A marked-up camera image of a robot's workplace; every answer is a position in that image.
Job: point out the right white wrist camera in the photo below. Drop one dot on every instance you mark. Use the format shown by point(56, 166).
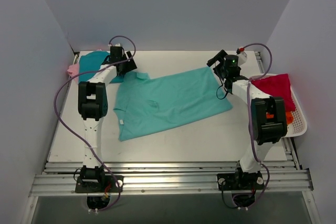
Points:
point(242, 56)

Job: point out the mint green t-shirt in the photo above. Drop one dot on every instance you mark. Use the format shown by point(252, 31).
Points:
point(146, 106)

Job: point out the white plastic laundry basket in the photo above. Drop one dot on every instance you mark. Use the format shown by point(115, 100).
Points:
point(299, 125)

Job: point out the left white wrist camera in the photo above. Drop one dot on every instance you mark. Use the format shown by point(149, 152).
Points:
point(115, 45)

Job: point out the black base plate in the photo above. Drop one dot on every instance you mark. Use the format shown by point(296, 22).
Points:
point(244, 181)
point(109, 185)

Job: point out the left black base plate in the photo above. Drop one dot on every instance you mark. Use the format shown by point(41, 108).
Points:
point(109, 185)

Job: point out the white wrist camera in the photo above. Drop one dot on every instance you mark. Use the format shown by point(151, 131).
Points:
point(115, 45)
point(242, 56)

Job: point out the crimson red t-shirt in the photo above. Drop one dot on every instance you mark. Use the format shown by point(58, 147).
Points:
point(277, 86)

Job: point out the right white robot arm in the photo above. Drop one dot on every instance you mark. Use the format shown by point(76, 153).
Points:
point(266, 113)

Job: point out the orange t-shirt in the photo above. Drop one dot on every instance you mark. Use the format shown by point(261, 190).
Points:
point(289, 117)

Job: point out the folded pink t-shirt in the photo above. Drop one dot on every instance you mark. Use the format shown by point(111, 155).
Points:
point(73, 70)

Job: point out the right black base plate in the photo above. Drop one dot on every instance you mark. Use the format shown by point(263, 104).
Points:
point(244, 181)

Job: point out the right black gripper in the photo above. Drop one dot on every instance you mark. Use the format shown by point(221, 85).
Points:
point(218, 68)

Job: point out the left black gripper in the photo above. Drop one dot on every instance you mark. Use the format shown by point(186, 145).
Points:
point(128, 64)

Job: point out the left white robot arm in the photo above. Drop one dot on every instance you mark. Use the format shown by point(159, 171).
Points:
point(93, 107)

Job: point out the aluminium rail frame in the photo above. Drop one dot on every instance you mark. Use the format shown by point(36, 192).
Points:
point(181, 161)

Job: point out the folded teal t-shirt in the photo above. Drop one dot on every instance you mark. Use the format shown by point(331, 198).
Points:
point(91, 62)

